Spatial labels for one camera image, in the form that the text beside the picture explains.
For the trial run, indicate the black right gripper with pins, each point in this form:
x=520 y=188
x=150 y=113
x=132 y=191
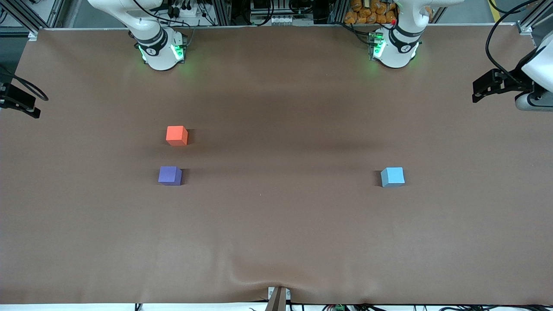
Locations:
x=13 y=97

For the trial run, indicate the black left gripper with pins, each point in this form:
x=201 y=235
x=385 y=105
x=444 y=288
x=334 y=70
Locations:
x=513 y=84

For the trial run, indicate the light blue foam block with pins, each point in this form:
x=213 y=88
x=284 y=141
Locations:
x=392 y=177

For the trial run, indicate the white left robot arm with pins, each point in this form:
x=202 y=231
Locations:
x=395 y=52

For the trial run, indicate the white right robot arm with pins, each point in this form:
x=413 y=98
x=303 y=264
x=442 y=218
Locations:
x=160 y=54

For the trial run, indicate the orange foam block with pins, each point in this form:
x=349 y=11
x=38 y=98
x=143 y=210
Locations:
x=176 y=135

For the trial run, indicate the purple foam block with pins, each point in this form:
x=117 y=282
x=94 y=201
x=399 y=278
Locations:
x=170 y=176

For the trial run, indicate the pile of orange lumps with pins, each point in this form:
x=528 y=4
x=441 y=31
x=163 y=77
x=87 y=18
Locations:
x=367 y=13

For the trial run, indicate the white power strip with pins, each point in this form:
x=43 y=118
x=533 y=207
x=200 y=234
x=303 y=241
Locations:
x=186 y=11

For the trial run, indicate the white terminal strip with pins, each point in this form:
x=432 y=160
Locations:
x=276 y=19

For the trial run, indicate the brown table cover mat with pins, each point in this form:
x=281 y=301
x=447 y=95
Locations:
x=302 y=216

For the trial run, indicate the aluminium frame post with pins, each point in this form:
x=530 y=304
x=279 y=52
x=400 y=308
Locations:
x=23 y=17
x=221 y=12
x=533 y=21

